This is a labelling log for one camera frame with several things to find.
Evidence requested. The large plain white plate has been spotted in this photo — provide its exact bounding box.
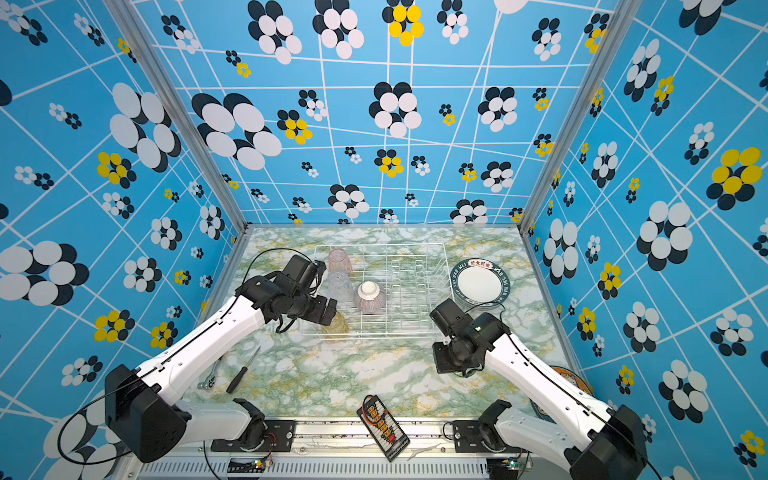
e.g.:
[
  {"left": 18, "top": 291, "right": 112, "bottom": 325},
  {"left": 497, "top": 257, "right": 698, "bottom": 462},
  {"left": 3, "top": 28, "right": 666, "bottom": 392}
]
[{"left": 450, "top": 258, "right": 511, "bottom": 306}]

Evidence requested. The yellow transparent cup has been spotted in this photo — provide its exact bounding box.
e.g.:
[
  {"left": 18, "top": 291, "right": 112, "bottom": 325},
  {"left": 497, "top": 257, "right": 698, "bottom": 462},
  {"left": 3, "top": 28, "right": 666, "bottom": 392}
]
[{"left": 322, "top": 311, "right": 349, "bottom": 336}]

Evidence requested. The pink transparent plastic cup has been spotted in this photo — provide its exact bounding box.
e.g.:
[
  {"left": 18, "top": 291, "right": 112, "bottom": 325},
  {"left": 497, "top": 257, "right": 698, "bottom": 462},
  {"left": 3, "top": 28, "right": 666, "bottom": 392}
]
[{"left": 327, "top": 248, "right": 353, "bottom": 274}]

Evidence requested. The clear transparent cup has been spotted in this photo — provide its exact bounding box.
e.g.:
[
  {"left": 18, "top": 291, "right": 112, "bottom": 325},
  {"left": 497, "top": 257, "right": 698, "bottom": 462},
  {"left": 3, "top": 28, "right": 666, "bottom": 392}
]
[{"left": 326, "top": 271, "right": 355, "bottom": 303}]

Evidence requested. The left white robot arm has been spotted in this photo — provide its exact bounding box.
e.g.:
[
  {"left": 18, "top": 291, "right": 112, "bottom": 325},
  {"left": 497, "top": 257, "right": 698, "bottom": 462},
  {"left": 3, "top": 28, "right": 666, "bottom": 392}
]
[{"left": 104, "top": 255, "right": 337, "bottom": 463}]

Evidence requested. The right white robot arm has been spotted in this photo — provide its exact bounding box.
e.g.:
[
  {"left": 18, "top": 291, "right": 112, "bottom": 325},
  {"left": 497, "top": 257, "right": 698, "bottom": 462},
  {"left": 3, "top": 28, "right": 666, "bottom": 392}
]
[{"left": 430, "top": 299, "right": 651, "bottom": 479}]

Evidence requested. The cartoon round mat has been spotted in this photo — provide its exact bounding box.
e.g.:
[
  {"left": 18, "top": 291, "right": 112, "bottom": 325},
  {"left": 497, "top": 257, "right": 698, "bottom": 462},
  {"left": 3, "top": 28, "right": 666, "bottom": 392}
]
[{"left": 530, "top": 365, "right": 594, "bottom": 423}]

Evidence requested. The small green circuit board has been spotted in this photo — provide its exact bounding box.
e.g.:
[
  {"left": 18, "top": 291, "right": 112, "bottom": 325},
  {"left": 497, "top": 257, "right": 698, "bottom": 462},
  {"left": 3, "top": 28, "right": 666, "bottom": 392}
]
[{"left": 227, "top": 458, "right": 271, "bottom": 475}]

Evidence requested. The white wire dish rack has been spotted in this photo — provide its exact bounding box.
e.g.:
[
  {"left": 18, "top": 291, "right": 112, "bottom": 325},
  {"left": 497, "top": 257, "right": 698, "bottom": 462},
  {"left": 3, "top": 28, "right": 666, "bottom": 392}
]
[{"left": 299, "top": 242, "right": 454, "bottom": 341}]

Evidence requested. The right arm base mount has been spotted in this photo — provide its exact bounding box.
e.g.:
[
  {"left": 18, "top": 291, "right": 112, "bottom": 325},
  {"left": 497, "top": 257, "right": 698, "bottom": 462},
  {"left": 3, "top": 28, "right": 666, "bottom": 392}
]
[{"left": 449, "top": 420, "right": 496, "bottom": 454}]

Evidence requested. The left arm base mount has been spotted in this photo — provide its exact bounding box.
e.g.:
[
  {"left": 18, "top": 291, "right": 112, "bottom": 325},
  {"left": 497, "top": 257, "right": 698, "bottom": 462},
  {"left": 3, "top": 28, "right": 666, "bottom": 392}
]
[{"left": 210, "top": 419, "right": 297, "bottom": 453}]

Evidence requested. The aluminium front rail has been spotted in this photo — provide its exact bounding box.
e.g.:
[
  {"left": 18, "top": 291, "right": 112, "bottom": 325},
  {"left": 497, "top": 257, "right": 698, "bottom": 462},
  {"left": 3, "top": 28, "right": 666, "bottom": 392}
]
[{"left": 112, "top": 417, "right": 570, "bottom": 479}]

